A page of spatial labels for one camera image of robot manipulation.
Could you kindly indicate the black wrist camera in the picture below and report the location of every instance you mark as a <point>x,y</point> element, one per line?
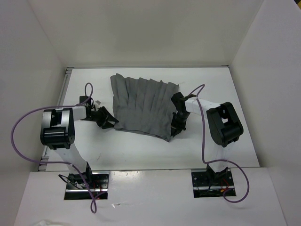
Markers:
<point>89,102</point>
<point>178,99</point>

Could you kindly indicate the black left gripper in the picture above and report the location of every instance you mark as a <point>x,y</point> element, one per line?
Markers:
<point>106,116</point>

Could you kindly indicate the aluminium frame rail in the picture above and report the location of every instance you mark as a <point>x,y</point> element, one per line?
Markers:
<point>52,136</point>

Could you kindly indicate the grey pleated skirt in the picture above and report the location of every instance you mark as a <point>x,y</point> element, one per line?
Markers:
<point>143,106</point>

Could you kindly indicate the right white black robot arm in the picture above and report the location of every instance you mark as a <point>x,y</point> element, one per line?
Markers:
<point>224,126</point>

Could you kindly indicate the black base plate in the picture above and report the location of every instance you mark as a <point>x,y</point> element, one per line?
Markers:
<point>204,187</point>
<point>77,190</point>

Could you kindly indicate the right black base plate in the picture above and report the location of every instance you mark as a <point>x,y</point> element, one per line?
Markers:
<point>204,187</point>

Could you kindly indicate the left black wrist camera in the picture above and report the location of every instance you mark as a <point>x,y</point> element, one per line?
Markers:
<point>89,102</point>

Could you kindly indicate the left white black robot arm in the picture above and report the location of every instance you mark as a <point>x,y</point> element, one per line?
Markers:
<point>78,167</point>

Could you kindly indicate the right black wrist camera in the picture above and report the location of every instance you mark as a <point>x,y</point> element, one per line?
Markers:
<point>178,99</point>

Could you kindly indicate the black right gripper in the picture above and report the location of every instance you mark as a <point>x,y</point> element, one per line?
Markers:
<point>176,128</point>

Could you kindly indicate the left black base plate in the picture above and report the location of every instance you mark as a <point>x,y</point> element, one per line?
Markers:
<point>77,190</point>

